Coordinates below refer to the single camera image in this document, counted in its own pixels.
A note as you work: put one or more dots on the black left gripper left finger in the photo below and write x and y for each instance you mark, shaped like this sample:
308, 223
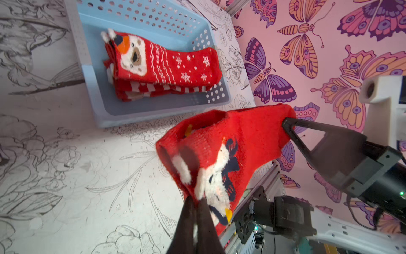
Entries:
182, 242

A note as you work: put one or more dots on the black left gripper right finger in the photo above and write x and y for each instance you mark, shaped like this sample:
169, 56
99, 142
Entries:
208, 241

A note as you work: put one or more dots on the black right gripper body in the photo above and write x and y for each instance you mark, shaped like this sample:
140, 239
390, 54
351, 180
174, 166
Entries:
380, 181

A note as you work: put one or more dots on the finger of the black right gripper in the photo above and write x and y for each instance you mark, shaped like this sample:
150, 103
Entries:
338, 157

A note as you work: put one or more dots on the red snowflake patterned sock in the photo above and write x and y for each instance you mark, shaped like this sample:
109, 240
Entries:
214, 155

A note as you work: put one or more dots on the red white striped santa sock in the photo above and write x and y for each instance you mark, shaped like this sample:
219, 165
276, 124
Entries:
131, 90

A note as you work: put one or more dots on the red santa snowflake sock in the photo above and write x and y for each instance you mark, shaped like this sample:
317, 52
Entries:
137, 59

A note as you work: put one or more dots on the light blue plastic basket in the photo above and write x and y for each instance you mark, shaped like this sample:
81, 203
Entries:
165, 23

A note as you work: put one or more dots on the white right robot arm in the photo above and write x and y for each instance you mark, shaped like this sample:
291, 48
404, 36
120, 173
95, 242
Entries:
354, 237

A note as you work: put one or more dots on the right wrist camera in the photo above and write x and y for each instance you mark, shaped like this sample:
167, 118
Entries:
385, 97

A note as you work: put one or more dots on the aluminium frame profile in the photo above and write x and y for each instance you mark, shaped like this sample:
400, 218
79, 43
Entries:
234, 8

